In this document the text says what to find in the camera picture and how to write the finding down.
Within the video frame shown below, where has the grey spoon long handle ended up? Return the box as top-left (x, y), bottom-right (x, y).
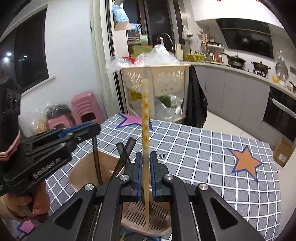
top-left (92, 137), bottom-right (103, 185)

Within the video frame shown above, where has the brown pot on stove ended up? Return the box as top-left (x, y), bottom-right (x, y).
top-left (251, 61), bottom-right (271, 73)

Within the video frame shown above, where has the beige utensil holder caddy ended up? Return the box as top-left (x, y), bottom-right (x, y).
top-left (67, 150), bottom-right (173, 237)

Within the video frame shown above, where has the person left hand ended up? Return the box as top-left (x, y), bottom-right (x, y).
top-left (1, 181), bottom-right (50, 221)

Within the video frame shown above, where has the black wok on stove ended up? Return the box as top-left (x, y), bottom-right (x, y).
top-left (222, 53), bottom-right (246, 69)

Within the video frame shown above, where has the small pink plastic stool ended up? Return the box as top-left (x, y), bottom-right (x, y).
top-left (48, 115), bottom-right (76, 129)

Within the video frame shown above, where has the black built-in oven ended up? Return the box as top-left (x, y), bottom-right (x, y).
top-left (263, 87), bottom-right (295, 142)

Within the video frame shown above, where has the grey slotted spoon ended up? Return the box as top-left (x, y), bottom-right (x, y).
top-left (110, 138), bottom-right (136, 180)

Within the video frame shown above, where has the green basket on counter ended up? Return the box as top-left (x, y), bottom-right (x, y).
top-left (186, 54), bottom-right (205, 63)

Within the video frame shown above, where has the white plastic bag on cart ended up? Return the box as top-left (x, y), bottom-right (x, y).
top-left (144, 44), bottom-right (180, 65)

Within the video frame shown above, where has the bag of yellow balls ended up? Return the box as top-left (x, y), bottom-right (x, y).
top-left (30, 109), bottom-right (50, 135)

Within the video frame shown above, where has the black range hood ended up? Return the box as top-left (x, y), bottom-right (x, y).
top-left (216, 18), bottom-right (273, 58)

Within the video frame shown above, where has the black hanging bag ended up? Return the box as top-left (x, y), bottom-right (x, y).
top-left (184, 65), bottom-right (208, 128)

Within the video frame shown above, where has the tall pink stool stack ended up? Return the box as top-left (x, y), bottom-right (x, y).
top-left (71, 90), bottom-right (105, 125)

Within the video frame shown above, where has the cardboard box on floor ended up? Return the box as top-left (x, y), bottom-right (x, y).
top-left (273, 138), bottom-right (293, 168)

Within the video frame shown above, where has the beige plastic basket cart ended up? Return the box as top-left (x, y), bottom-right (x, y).
top-left (121, 64), bottom-right (190, 122)

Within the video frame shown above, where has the black bag on stool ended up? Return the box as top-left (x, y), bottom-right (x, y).
top-left (45, 104), bottom-right (72, 120)

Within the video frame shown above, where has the blue checkered star tablecloth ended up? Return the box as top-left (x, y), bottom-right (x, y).
top-left (16, 112), bottom-right (282, 241)

